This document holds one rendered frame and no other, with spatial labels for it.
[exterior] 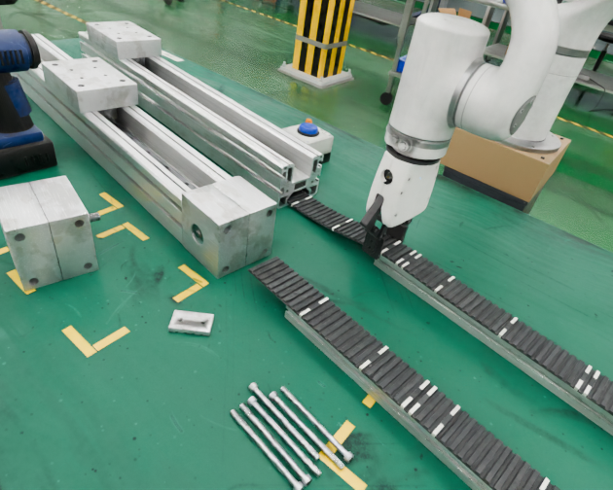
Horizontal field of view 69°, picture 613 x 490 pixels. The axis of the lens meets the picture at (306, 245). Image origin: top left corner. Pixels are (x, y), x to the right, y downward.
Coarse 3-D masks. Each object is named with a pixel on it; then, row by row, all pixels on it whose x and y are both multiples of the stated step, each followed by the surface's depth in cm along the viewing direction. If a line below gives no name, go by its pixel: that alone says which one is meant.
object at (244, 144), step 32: (128, 64) 101; (160, 64) 105; (160, 96) 95; (192, 96) 100; (224, 96) 94; (192, 128) 92; (224, 128) 82; (256, 128) 87; (224, 160) 86; (256, 160) 79; (288, 160) 76; (320, 160) 81; (288, 192) 79
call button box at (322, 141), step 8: (288, 128) 92; (296, 128) 93; (320, 128) 95; (296, 136) 90; (304, 136) 90; (312, 136) 91; (320, 136) 92; (328, 136) 92; (312, 144) 89; (320, 144) 91; (328, 144) 93; (320, 152) 92; (328, 152) 94; (328, 160) 96
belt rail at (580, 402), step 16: (400, 272) 67; (416, 288) 66; (432, 304) 65; (448, 304) 63; (464, 320) 62; (480, 336) 61; (496, 336) 59; (496, 352) 60; (512, 352) 59; (528, 368) 57; (544, 368) 55; (544, 384) 56; (560, 384) 55; (576, 400) 54; (592, 416) 53; (608, 416) 52; (608, 432) 52
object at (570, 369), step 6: (570, 360) 56; (576, 360) 56; (564, 366) 55; (570, 366) 55; (576, 366) 55; (582, 366) 56; (558, 372) 54; (564, 372) 54; (570, 372) 55; (576, 372) 54; (564, 378) 54; (570, 378) 54; (576, 378) 54; (570, 384) 53
